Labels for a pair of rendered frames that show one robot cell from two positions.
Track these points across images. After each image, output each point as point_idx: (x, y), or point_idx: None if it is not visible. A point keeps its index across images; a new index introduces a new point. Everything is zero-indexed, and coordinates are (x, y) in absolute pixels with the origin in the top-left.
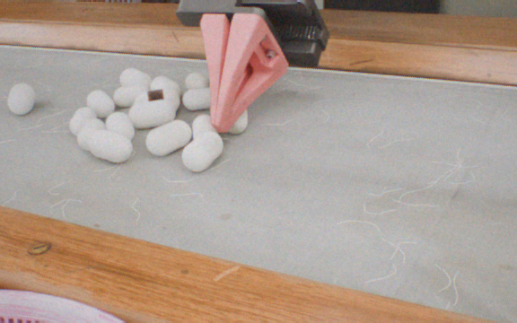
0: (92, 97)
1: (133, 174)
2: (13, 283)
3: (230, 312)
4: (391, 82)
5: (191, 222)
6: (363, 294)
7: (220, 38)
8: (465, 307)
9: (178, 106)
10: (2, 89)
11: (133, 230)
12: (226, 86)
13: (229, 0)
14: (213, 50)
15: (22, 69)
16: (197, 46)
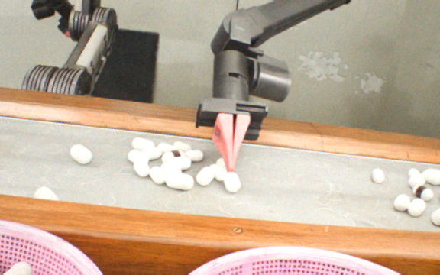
0: (137, 153)
1: (201, 195)
2: (247, 247)
3: (347, 241)
4: (266, 148)
5: (259, 215)
6: (376, 228)
7: (231, 125)
8: None
9: None
10: (43, 147)
11: None
12: (237, 150)
13: (232, 107)
14: (228, 131)
15: (40, 134)
16: (152, 126)
